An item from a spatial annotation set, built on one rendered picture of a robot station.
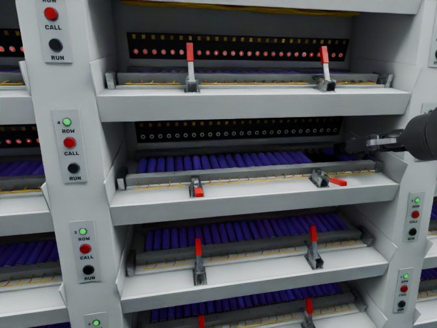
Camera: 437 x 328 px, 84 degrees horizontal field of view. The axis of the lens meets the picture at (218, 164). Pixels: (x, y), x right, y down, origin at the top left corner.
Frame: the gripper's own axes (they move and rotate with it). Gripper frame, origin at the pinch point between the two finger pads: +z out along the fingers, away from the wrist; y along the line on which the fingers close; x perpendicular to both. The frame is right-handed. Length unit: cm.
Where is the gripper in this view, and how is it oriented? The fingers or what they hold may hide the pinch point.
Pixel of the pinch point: (350, 148)
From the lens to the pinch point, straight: 63.6
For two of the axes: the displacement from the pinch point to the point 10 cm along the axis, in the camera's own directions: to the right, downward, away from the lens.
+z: -1.7, 0.4, 9.8
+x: 0.6, 10.0, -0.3
